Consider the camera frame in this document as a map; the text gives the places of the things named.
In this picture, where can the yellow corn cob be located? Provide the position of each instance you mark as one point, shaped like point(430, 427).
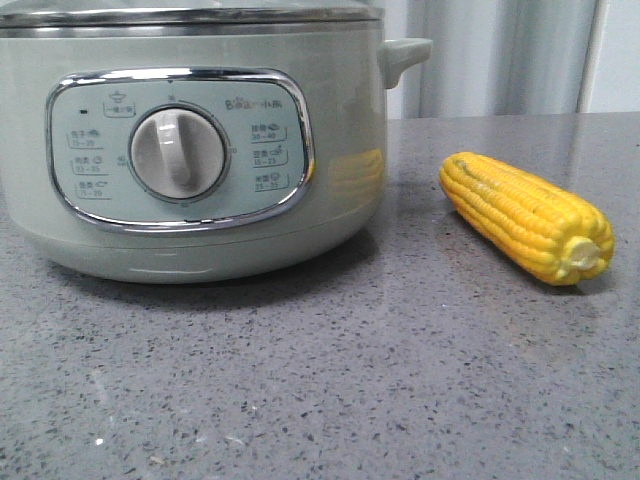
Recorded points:
point(553, 234)

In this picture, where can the grey pot control knob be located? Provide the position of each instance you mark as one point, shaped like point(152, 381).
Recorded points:
point(178, 153)

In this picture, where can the pale green electric cooking pot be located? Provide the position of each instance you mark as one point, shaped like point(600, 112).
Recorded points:
point(301, 107)

